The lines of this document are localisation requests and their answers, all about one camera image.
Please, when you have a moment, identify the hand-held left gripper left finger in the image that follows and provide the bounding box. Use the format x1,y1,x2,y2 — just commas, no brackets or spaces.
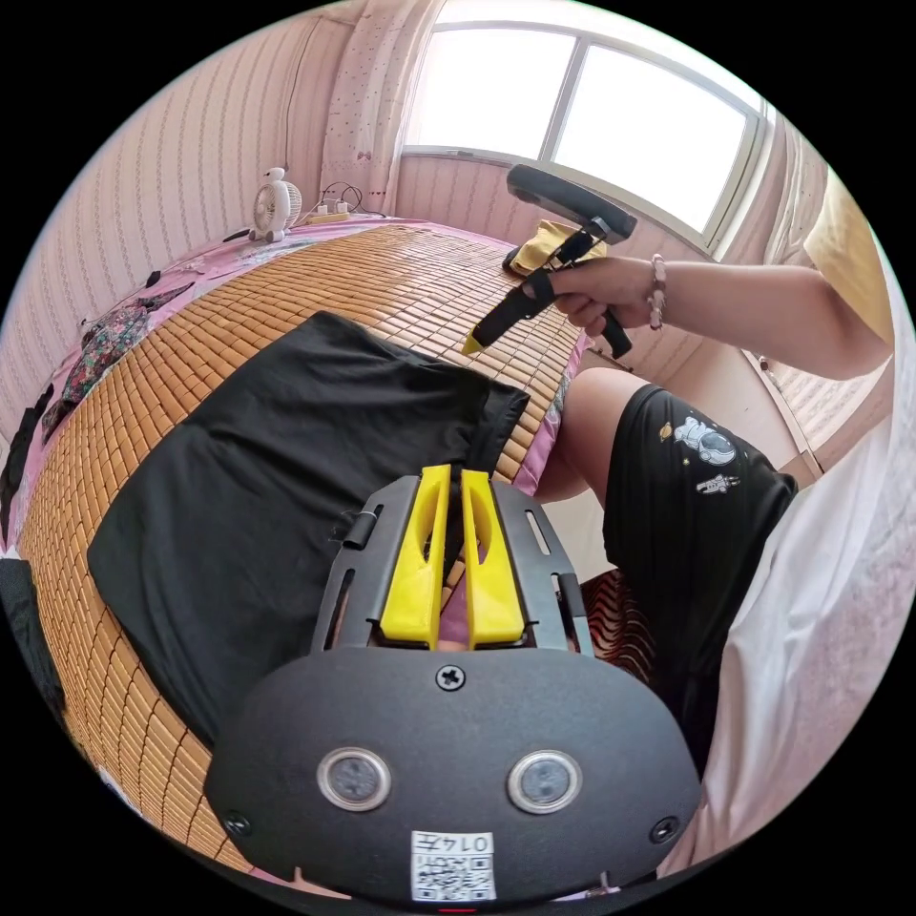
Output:
379,464,453,642

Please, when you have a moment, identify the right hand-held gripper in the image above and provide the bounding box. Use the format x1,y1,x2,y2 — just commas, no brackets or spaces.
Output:
461,227,636,359

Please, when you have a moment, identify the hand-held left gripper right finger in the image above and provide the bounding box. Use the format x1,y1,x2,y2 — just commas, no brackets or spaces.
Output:
461,468,531,648

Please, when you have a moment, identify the black shirt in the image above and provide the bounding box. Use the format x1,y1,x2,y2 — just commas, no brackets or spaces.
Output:
87,310,532,750

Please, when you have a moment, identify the person's right forearm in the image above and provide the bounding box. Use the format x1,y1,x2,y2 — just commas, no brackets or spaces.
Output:
652,259,897,382

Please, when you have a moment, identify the person's right hand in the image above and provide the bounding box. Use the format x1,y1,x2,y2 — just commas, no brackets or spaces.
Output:
553,255,665,330

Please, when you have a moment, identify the bed with woven mat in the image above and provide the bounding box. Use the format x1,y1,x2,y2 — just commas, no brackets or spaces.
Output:
0,213,596,883

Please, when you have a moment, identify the yellow garment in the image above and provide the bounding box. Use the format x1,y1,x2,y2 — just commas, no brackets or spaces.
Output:
509,219,610,279

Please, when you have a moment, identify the white power strip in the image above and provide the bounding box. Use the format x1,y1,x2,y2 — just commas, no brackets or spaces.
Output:
305,181,367,226

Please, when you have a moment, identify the person's body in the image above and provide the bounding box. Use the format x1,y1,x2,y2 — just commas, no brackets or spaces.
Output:
551,162,916,880

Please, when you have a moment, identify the small white fan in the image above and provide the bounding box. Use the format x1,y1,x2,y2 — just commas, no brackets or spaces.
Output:
247,167,302,243

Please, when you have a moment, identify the window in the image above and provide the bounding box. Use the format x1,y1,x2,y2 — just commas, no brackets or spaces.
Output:
399,19,778,253

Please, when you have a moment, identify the pink dotted curtain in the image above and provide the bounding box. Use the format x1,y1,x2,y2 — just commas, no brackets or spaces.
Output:
319,0,447,218

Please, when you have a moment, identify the floral garment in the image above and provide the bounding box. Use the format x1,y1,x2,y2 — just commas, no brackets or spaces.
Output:
41,299,153,439

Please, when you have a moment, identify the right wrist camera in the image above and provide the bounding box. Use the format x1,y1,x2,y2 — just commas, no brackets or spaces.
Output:
506,163,639,244

